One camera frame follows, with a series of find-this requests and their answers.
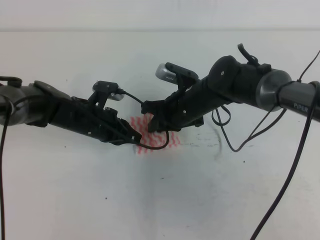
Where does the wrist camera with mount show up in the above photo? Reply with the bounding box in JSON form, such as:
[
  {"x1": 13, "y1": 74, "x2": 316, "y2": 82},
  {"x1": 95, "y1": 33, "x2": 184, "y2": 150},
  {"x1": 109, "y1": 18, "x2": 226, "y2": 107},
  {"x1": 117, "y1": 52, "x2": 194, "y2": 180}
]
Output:
[
  {"x1": 155, "y1": 62, "x2": 199, "y2": 95},
  {"x1": 89, "y1": 81, "x2": 124, "y2": 109}
]

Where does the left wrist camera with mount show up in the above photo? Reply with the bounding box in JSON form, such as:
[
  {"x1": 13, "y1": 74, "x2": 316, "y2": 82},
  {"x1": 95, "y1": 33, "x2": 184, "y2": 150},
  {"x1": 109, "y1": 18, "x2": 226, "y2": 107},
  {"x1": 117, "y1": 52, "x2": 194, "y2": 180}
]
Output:
[{"x1": 89, "y1": 81, "x2": 124, "y2": 109}]

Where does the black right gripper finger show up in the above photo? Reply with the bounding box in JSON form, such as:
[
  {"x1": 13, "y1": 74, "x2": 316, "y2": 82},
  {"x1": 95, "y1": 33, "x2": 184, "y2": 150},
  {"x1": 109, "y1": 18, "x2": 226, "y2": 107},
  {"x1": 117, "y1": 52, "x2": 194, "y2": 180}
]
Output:
[
  {"x1": 141, "y1": 100, "x2": 165, "y2": 115},
  {"x1": 147, "y1": 116, "x2": 167, "y2": 133}
]

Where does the black camera cable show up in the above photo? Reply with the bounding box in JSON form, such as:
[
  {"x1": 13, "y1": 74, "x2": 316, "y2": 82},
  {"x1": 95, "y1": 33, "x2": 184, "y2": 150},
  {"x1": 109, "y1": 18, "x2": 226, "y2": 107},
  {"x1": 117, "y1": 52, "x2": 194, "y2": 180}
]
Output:
[
  {"x1": 0, "y1": 91, "x2": 171, "y2": 240},
  {"x1": 211, "y1": 49, "x2": 320, "y2": 240}
]

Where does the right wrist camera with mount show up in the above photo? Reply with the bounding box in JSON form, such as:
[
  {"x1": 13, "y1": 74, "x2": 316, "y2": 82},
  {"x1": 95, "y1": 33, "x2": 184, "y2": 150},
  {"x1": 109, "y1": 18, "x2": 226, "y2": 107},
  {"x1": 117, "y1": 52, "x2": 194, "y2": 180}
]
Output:
[{"x1": 155, "y1": 62, "x2": 199, "y2": 95}]

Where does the black right camera cable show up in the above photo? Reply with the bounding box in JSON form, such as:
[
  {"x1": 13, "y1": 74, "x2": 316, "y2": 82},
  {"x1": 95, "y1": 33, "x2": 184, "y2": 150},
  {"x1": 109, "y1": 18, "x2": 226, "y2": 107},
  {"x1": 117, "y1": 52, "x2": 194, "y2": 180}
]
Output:
[{"x1": 211, "y1": 49, "x2": 320, "y2": 240}]

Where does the pink white wavy striped towel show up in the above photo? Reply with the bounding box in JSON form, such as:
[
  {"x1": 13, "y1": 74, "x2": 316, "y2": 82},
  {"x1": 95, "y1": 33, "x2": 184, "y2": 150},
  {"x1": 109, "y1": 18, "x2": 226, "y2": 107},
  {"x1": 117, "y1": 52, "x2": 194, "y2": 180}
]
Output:
[{"x1": 128, "y1": 113, "x2": 181, "y2": 151}]

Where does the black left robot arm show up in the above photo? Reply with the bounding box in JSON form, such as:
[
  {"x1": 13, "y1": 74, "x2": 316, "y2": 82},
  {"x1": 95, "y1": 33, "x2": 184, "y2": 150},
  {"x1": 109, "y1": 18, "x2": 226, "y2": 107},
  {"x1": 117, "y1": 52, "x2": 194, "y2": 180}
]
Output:
[{"x1": 0, "y1": 77, "x2": 142, "y2": 146}]

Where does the black left camera cable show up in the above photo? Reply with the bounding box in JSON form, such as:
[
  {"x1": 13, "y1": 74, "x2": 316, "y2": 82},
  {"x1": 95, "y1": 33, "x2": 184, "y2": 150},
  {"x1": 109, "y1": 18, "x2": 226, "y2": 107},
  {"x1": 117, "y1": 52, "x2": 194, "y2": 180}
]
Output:
[{"x1": 0, "y1": 91, "x2": 171, "y2": 240}]

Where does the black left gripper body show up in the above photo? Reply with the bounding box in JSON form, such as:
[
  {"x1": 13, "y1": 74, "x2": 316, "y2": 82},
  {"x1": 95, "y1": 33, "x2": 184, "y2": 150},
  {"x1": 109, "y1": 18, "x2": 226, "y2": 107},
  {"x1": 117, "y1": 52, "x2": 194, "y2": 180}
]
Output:
[{"x1": 49, "y1": 96, "x2": 126, "y2": 145}]

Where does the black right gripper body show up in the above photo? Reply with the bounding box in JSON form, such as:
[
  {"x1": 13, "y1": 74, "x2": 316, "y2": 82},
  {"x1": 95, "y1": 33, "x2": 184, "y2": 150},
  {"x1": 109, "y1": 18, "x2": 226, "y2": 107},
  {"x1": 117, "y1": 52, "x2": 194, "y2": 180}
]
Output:
[{"x1": 159, "y1": 82, "x2": 204, "y2": 132}]

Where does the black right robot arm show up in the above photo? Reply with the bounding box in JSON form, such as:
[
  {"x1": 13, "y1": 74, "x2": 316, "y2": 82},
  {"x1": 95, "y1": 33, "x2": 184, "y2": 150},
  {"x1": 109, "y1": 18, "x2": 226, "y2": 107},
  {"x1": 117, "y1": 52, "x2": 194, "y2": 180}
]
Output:
[{"x1": 141, "y1": 44, "x2": 319, "y2": 133}]

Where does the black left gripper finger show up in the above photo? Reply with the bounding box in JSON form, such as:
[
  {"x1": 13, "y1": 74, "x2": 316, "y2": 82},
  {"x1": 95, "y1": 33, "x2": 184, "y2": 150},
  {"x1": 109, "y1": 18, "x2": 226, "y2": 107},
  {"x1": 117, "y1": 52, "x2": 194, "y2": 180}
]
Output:
[
  {"x1": 119, "y1": 118, "x2": 142, "y2": 143},
  {"x1": 101, "y1": 136, "x2": 132, "y2": 146}
]

